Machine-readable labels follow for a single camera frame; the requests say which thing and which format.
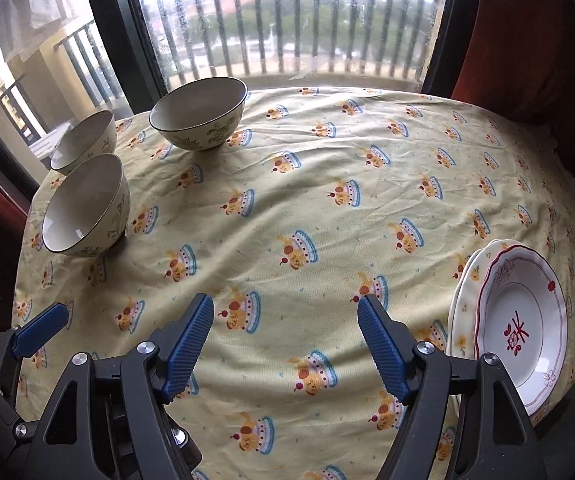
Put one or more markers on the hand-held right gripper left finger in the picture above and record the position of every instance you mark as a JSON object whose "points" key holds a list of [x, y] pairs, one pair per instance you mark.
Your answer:
{"points": [[187, 350]]}

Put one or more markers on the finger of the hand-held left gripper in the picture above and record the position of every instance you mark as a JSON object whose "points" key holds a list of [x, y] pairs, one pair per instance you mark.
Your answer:
{"points": [[39, 330], [185, 447]]}

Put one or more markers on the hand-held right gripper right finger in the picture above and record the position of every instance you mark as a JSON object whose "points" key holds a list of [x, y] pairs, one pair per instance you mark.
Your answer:
{"points": [[385, 350]]}

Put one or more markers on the scalloped yellow floral plate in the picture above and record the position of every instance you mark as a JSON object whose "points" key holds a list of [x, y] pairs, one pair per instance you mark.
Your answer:
{"points": [[462, 310]]}

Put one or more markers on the cream floral bowl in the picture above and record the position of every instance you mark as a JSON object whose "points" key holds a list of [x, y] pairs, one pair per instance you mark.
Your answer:
{"points": [[84, 137], [197, 110], [82, 205]]}

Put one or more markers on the white plate with red motif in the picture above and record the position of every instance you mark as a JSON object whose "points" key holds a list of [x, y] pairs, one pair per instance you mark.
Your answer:
{"points": [[517, 310]]}

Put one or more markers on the yellow printed tablecloth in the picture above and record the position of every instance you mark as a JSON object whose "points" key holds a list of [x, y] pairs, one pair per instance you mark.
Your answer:
{"points": [[317, 185]]}

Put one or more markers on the white balcony stool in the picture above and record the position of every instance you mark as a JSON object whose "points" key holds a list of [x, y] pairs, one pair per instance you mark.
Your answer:
{"points": [[47, 142]]}

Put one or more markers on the white hanging cloth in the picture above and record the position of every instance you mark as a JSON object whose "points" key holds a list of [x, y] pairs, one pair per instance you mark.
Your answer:
{"points": [[32, 5]]}

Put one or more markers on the dark window frame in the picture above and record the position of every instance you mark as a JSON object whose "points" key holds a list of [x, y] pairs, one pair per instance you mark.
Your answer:
{"points": [[117, 35]]}

